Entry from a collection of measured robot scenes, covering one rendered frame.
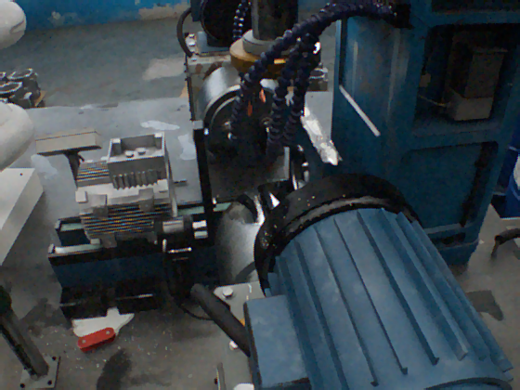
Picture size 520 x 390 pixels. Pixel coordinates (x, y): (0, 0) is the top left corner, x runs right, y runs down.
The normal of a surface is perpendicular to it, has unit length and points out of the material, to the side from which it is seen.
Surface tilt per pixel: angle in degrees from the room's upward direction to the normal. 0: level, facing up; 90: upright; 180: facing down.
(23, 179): 4
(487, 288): 0
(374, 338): 23
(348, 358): 41
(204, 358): 0
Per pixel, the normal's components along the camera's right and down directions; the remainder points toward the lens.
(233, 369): -0.04, -0.80
